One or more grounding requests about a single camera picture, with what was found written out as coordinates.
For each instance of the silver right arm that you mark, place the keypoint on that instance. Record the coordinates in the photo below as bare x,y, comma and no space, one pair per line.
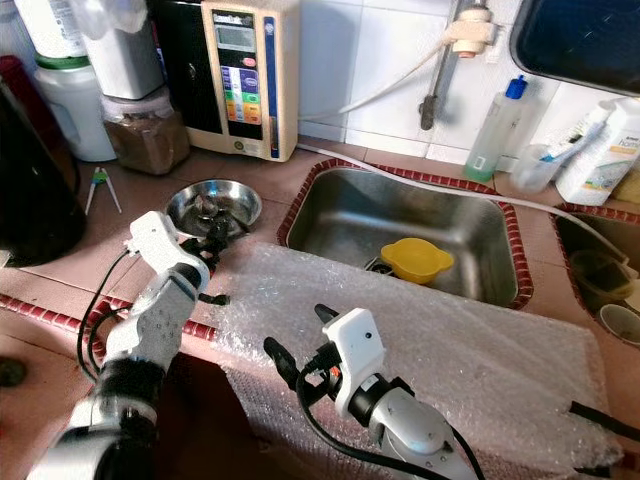
425,435

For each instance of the yellow plastic bowl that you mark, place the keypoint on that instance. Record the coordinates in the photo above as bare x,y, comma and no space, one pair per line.
415,258

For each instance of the dark framed tray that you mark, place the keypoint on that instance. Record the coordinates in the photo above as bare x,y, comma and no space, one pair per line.
580,40

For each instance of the clear bubble wrap sheet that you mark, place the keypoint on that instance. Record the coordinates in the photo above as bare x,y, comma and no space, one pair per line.
480,370

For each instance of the brown powder jar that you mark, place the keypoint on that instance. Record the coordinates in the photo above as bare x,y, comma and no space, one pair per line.
145,140

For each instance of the white labelled bottle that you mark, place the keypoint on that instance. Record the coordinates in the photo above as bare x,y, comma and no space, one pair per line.
60,25

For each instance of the white dish soap bottle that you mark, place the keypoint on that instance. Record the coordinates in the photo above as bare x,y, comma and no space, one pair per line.
605,160

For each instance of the black electric kettle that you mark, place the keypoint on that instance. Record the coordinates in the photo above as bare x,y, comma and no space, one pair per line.
40,180

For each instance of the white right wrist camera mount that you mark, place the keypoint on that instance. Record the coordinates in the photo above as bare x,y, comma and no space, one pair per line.
360,350

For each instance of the dark red container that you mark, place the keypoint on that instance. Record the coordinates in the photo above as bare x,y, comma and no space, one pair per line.
15,90

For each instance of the translucent grey canister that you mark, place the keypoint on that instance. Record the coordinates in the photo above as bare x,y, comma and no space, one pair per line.
125,50

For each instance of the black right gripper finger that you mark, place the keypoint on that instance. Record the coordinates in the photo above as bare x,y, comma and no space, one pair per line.
287,362
329,313

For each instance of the white blue toothbrush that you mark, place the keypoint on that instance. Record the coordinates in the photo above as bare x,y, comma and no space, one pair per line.
575,135

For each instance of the clear bottle blue cap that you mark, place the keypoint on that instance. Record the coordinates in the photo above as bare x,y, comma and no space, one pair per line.
500,130

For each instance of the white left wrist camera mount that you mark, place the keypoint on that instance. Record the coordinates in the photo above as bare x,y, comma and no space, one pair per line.
165,245

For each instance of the dark stone pestle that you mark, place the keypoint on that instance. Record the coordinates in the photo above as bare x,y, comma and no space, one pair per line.
10,372

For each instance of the steel bowl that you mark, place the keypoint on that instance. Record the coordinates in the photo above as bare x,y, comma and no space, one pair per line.
242,195

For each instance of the clear plastic cup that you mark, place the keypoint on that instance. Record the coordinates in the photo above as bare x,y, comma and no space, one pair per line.
535,170

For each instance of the beige water ionizer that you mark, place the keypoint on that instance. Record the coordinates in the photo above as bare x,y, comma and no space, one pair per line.
240,75

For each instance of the beige faucet diverter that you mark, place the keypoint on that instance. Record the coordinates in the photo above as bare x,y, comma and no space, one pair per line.
472,35

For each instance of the clear thin tube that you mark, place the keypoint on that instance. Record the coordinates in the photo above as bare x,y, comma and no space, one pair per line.
420,180

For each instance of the green white tongs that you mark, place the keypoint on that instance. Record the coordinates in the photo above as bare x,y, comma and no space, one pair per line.
100,190

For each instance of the white jug green lid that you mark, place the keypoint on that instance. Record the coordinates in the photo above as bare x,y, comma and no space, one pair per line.
75,110

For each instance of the black tape strip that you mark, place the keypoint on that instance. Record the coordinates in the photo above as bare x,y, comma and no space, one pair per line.
600,420
213,298

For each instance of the silver left arm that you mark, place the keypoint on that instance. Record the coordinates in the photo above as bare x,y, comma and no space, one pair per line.
150,340

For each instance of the small steel sink basin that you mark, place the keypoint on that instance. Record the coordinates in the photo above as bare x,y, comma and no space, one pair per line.
600,270

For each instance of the steel faucet pipe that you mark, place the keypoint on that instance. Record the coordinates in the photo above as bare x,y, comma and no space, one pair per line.
440,60

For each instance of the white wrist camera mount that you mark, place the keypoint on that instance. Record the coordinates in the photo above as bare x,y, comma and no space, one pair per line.
165,245
360,350

